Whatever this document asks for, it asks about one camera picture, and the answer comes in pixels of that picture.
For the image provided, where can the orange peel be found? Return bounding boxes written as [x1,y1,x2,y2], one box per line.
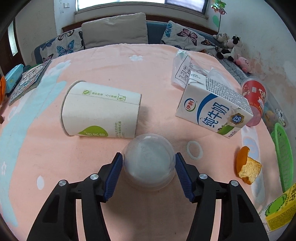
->
[236,146,262,185]

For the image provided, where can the clear plastic dome lid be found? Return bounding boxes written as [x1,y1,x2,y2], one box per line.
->
[123,133,176,191]

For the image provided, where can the clear plastic bag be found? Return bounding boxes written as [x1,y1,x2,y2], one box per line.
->
[171,49,234,89]

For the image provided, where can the yellow green juice carton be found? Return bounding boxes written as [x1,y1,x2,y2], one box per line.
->
[259,184,295,233]

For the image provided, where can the green plastic basket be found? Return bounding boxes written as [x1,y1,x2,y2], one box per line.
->
[270,123,293,192]

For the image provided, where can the clear plastic toy bin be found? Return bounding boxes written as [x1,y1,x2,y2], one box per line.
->
[262,90,288,133]

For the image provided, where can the white paper cup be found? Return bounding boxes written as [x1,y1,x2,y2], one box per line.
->
[60,80,142,138]

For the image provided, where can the white blue milk carton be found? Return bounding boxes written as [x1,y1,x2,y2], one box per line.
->
[176,71,253,138]

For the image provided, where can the red instant noodle cup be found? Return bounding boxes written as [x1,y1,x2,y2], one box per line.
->
[241,76,267,127]

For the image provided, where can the grey striped cloth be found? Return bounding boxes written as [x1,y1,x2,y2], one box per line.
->
[218,59,247,85]

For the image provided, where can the picture book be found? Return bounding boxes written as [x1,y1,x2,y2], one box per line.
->
[8,60,51,106]

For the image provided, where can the pink blanket tablecloth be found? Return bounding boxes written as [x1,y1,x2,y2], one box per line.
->
[1,44,282,240]

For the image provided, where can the blue box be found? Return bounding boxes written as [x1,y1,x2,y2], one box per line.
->
[5,64,24,93]

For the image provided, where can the pink plush toy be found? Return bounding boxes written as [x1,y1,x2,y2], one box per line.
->
[235,56,252,74]

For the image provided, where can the cow plush toy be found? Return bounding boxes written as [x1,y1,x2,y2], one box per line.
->
[213,33,242,62]

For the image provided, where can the butterfly pillow left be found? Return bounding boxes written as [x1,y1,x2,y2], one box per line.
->
[34,28,85,64]

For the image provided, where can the butterfly pillow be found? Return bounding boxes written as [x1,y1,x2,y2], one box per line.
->
[160,21,219,57]
[34,28,85,64]

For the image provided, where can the butterfly pillow right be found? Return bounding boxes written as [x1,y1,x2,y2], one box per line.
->
[160,21,219,57]

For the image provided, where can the beige cushion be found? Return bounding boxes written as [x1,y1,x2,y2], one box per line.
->
[82,13,149,49]

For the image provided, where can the blue sofa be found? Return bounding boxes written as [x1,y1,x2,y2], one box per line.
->
[33,21,219,64]

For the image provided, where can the colourful pinwheel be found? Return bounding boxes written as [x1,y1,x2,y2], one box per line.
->
[211,0,227,15]

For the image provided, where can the white plastic ring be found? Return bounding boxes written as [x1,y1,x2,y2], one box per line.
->
[186,140,204,161]

